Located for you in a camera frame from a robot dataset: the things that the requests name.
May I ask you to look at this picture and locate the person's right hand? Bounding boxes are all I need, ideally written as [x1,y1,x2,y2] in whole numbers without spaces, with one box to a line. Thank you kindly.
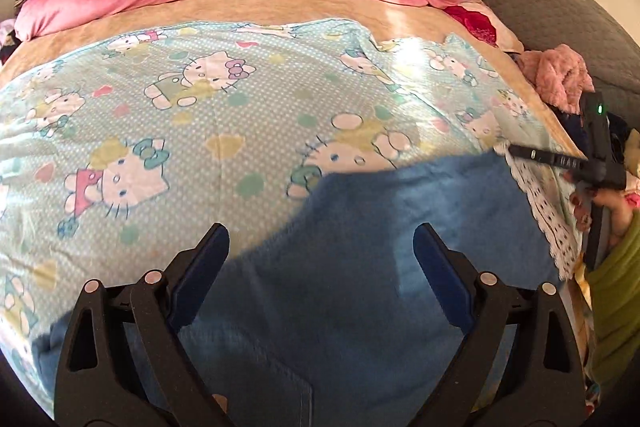
[569,186,640,253]

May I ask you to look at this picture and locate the blue denim pants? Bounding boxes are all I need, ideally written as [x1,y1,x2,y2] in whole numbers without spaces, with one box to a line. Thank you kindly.
[34,152,559,426]

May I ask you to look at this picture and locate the clothes pile by bed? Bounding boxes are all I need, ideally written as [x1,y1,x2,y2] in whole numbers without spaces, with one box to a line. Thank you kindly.
[1,0,28,65]

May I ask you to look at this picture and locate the green right sleeve forearm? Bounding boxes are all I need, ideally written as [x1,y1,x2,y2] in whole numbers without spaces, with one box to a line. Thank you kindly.
[587,210,639,395]

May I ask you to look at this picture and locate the beige plush blanket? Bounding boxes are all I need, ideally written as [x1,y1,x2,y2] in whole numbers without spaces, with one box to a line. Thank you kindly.
[1,0,580,155]

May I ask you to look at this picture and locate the pink fluffy garment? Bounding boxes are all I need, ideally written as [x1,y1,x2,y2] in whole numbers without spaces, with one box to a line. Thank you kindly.
[515,43,596,115]

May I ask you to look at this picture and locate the light blue cartoon bedsheet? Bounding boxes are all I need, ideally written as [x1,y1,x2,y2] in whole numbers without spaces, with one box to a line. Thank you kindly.
[1,18,578,411]

